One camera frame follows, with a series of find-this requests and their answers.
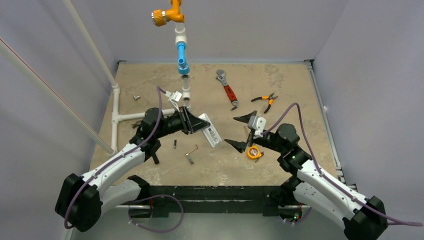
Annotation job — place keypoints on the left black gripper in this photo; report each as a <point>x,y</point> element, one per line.
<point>193,123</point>

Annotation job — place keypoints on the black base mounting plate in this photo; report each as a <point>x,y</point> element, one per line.
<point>267,200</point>

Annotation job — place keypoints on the orange tap valve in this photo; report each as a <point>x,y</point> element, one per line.
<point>161,17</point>

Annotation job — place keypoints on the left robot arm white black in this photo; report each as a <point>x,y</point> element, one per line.
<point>84,198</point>

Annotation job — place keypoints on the silver hex key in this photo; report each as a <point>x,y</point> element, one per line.
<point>188,155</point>

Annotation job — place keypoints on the black handled hammer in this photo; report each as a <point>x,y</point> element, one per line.
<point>150,147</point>

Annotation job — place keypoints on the white remote control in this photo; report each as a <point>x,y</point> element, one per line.
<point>210,133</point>

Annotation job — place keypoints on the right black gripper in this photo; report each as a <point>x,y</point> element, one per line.
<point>248,134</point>

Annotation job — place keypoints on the white pvc pipe assembly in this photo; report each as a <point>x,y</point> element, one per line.
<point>183,69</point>

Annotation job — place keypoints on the red handled adjustable wrench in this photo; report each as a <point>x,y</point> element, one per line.
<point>221,77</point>

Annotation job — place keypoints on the yellow tape measure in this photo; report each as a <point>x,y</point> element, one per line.
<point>252,151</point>

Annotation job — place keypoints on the orange handled pliers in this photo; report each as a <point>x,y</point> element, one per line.
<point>270,98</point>

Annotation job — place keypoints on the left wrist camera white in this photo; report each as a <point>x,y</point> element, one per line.
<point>174,98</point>

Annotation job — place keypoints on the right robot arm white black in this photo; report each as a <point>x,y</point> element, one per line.
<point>310,184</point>

